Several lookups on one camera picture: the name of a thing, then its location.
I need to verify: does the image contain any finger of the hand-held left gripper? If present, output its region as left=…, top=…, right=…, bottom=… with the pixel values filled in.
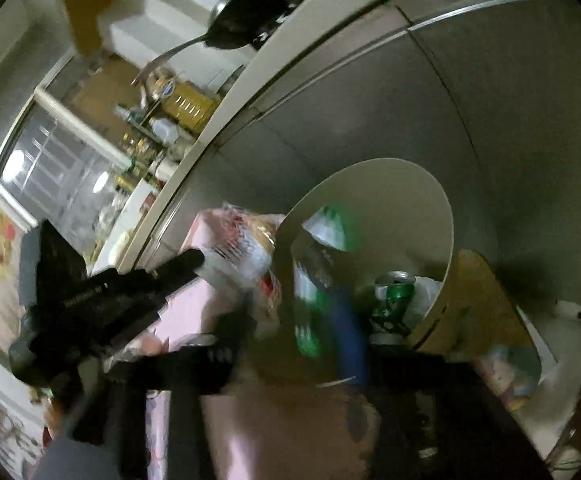
left=150, top=249, right=206, bottom=295

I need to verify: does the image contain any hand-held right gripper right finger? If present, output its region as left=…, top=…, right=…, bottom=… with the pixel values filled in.
left=333, top=290, right=553, bottom=480

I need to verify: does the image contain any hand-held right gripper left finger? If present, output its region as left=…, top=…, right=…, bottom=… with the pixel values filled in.
left=115, top=312, right=257, bottom=480

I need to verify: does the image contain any green plastic bottle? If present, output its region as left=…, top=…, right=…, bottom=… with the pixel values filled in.
left=290, top=205, right=361, bottom=357

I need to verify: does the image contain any beige plastic trash bin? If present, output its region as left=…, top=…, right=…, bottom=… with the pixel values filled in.
left=273, top=159, right=455, bottom=356

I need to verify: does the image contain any pink printed tablecloth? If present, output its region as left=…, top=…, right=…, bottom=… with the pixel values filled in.
left=145, top=210, right=371, bottom=480

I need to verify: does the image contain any plastic bag with red print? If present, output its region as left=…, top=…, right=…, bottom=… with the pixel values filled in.
left=195, top=202, right=284, bottom=321

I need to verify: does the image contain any green drink can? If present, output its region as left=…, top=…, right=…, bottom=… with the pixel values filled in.
left=370, top=271, right=417, bottom=342

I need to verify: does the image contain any row of condiment bottles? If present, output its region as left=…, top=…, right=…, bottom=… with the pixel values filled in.
left=113, top=100, right=181, bottom=196

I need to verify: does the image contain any brown cardboard sheet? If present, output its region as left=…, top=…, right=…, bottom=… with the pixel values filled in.
left=407, top=249, right=541, bottom=396

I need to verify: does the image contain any white plastic jug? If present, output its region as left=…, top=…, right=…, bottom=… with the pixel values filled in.
left=150, top=117, right=181, bottom=143

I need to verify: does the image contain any barred kitchen window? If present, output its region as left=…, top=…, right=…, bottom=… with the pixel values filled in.
left=0, top=85, right=136, bottom=261

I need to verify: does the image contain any yellow cooking oil bottle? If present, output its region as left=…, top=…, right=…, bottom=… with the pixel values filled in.
left=163, top=80, right=221, bottom=133

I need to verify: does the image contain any grey kitchen counter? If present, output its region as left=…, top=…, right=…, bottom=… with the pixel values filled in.
left=90, top=0, right=581, bottom=361

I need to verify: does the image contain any black wok with lid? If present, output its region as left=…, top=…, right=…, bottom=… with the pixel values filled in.
left=133, top=0, right=311, bottom=86

